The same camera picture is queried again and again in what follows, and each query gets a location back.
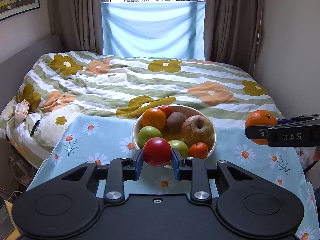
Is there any green apple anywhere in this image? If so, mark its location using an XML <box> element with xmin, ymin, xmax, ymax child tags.
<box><xmin>138</xmin><ymin>126</ymin><xmax>162</xmax><ymax>148</ymax></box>
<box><xmin>169</xmin><ymin>140</ymin><xmax>189</xmax><ymax>158</ymax></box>

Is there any large orange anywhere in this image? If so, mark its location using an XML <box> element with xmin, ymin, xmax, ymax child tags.
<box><xmin>141</xmin><ymin>108</ymin><xmax>167</xmax><ymax>131</ymax></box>

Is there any small tangerine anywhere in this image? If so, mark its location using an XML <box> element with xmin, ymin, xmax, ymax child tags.
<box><xmin>189</xmin><ymin>142</ymin><xmax>208</xmax><ymax>159</ymax></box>

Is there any brown kiwi fruit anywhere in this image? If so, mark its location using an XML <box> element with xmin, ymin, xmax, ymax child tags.
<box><xmin>165</xmin><ymin>112</ymin><xmax>187</xmax><ymax>134</ymax></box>

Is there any brown curtain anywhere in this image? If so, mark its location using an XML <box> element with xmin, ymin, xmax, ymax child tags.
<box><xmin>47</xmin><ymin>0</ymin><xmax>103</xmax><ymax>55</ymax></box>
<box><xmin>203</xmin><ymin>0</ymin><xmax>263</xmax><ymax>75</ymax></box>

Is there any light blue daisy tablecloth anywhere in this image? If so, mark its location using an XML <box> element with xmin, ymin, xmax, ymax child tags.
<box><xmin>31</xmin><ymin>115</ymin><xmax>319</xmax><ymax>239</ymax></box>

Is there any black small device on bed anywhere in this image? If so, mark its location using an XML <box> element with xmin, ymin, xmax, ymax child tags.
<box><xmin>30</xmin><ymin>119</ymin><xmax>42</xmax><ymax>137</ymax></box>

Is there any small red tomato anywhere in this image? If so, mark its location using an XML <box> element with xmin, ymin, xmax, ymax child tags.
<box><xmin>159</xmin><ymin>105</ymin><xmax>174</xmax><ymax>118</ymax></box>
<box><xmin>143</xmin><ymin>137</ymin><xmax>171</xmax><ymax>167</ymax></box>

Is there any right brown curtain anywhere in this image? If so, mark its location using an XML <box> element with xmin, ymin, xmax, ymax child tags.
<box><xmin>203</xmin><ymin>0</ymin><xmax>263</xmax><ymax>75</ymax></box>

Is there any cream ceramic bowl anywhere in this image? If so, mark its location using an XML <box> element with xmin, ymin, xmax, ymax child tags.
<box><xmin>132</xmin><ymin>104</ymin><xmax>218</xmax><ymax>169</ymax></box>

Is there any floral striped duvet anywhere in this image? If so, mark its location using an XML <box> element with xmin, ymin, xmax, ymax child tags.
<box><xmin>1</xmin><ymin>51</ymin><xmax>282</xmax><ymax>167</ymax></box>

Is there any left brown curtain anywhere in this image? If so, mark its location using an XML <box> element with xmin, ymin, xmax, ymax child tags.
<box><xmin>47</xmin><ymin>0</ymin><xmax>103</xmax><ymax>55</ymax></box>

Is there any large wrinkled brown apple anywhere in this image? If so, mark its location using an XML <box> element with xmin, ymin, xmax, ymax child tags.
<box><xmin>181</xmin><ymin>115</ymin><xmax>214</xmax><ymax>146</ymax></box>

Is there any crumpled patterned paper packet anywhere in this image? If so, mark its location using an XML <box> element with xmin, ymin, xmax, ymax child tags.
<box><xmin>15</xmin><ymin>99</ymin><xmax>30</xmax><ymax>122</ymax></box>

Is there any small red tomato front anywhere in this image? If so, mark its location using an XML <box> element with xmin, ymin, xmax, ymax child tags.
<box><xmin>143</xmin><ymin>137</ymin><xmax>171</xmax><ymax>167</ymax></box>

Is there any light blue window cloth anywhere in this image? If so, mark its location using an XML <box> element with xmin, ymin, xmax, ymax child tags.
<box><xmin>101</xmin><ymin>1</ymin><xmax>206</xmax><ymax>60</ymax></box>

